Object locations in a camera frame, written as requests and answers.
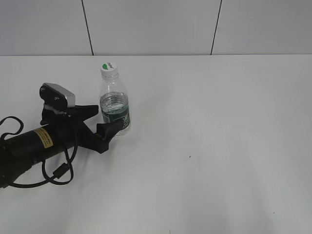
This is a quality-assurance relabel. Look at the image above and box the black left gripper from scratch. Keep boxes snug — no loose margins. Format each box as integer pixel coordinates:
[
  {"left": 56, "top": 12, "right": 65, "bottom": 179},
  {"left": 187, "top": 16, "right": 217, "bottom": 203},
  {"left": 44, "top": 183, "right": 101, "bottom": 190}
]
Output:
[{"left": 40, "top": 105, "right": 123, "bottom": 154}]

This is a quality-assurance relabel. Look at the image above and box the clear Cestbon water bottle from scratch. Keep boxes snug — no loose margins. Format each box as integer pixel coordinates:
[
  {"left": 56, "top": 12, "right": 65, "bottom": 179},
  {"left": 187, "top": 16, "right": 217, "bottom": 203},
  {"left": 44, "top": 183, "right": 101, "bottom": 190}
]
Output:
[{"left": 99, "top": 72, "right": 131, "bottom": 137}]

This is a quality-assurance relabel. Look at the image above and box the white green bottle cap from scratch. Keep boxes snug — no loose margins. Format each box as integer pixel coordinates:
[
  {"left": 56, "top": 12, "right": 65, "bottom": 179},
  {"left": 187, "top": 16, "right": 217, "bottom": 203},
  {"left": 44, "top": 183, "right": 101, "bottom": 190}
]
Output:
[{"left": 100, "top": 62, "right": 118, "bottom": 77}]

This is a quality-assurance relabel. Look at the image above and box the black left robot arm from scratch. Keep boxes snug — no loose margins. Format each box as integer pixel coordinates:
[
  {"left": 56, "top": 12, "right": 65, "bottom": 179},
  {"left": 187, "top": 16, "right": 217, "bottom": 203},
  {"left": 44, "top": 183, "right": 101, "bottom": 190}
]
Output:
[{"left": 0, "top": 105, "right": 123, "bottom": 188}]

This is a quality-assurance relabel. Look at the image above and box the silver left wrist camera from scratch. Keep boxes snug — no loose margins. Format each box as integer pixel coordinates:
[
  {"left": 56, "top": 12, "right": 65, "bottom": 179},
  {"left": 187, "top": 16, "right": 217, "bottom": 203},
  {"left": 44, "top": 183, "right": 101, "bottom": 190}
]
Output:
[{"left": 39, "top": 83, "right": 76, "bottom": 115}]

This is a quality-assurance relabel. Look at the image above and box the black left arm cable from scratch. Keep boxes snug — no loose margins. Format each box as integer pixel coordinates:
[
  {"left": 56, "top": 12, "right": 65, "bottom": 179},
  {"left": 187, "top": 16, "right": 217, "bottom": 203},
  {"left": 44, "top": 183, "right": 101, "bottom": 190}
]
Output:
[{"left": 0, "top": 116, "right": 81, "bottom": 189}]

